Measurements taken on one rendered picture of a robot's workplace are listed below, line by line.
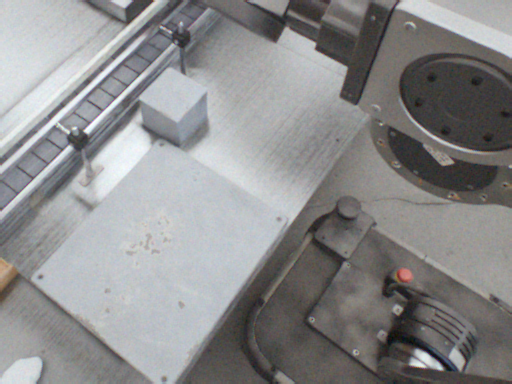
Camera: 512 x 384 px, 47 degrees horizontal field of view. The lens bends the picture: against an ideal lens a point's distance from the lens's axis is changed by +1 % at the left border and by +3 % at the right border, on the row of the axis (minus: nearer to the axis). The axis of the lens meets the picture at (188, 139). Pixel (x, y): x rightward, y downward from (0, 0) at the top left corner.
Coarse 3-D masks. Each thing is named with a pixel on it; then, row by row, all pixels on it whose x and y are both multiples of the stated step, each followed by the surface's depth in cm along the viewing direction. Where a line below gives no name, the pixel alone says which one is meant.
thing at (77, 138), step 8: (64, 128) 102; (72, 128) 98; (80, 128) 101; (72, 136) 100; (80, 136) 99; (88, 136) 101; (72, 144) 100; (80, 144) 100; (80, 152) 104; (88, 160) 107; (88, 168) 108
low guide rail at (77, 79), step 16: (160, 0) 125; (144, 16) 123; (128, 32) 120; (112, 48) 119; (96, 64) 117; (80, 80) 115; (64, 96) 113; (48, 112) 111; (16, 128) 108; (0, 144) 106
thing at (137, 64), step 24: (192, 0) 130; (168, 24) 126; (120, 48) 122; (144, 48) 122; (96, 72) 119; (120, 72) 119; (72, 96) 116; (96, 96) 116; (48, 120) 113; (72, 120) 112; (24, 144) 110; (48, 144) 110; (24, 168) 107; (0, 192) 104
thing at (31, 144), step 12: (180, 0) 118; (168, 12) 116; (156, 24) 115; (144, 36) 113; (132, 48) 111; (120, 60) 110; (108, 72) 108; (96, 84) 107; (84, 96) 105; (72, 108) 104; (60, 120) 103; (48, 132) 102; (36, 144) 101; (12, 156) 99; (24, 156) 100; (0, 168) 97; (12, 168) 99
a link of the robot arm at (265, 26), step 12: (204, 0) 52; (216, 0) 51; (228, 0) 50; (240, 0) 50; (228, 12) 50; (240, 12) 50; (252, 12) 50; (264, 12) 50; (240, 24) 54; (252, 24) 50; (264, 24) 50; (276, 24) 51; (264, 36) 52; (276, 36) 52
